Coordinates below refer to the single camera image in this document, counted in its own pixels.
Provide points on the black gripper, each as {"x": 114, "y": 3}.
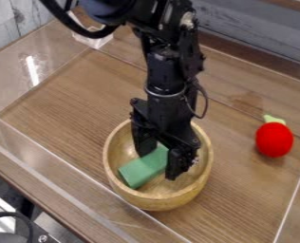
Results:
{"x": 160, "y": 120}

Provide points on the clear acrylic front wall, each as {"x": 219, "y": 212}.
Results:
{"x": 72, "y": 197}

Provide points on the red plush strawberry toy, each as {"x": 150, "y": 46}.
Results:
{"x": 273, "y": 137}

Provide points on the black metal bracket with bolt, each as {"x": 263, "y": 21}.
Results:
{"x": 31, "y": 232}

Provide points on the wooden bowl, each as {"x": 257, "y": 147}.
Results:
{"x": 160, "y": 194}

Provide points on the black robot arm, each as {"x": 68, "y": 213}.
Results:
{"x": 164, "y": 24}

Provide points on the clear acrylic corner bracket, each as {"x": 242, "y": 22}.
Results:
{"x": 94, "y": 43}

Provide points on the green rectangular block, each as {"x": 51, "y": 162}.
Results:
{"x": 139, "y": 170}

